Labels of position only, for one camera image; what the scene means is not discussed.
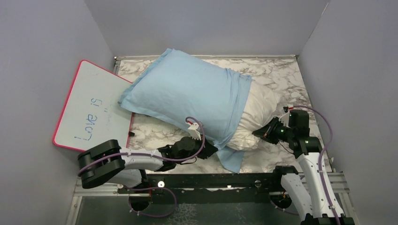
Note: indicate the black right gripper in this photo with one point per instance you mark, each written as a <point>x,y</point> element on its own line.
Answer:
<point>266,132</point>

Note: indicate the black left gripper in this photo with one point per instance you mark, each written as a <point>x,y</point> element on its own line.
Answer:
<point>210,150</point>

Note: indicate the white pillow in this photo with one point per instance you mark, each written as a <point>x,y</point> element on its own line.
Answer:
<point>260,105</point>

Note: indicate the light blue pillowcase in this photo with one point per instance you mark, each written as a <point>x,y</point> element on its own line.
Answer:
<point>177,85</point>

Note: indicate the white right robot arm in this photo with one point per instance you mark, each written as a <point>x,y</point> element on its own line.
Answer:
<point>315,203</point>

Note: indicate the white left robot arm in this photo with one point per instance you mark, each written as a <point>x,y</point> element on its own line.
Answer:
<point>109,162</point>

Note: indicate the pink framed whiteboard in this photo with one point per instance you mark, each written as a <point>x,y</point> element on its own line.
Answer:
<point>91,114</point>

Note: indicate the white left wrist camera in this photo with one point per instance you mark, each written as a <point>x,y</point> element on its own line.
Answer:
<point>194,130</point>

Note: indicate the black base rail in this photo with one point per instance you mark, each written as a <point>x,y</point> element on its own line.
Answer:
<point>210,188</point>

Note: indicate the aluminium table edge frame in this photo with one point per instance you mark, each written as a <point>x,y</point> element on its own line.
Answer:
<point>153,57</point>

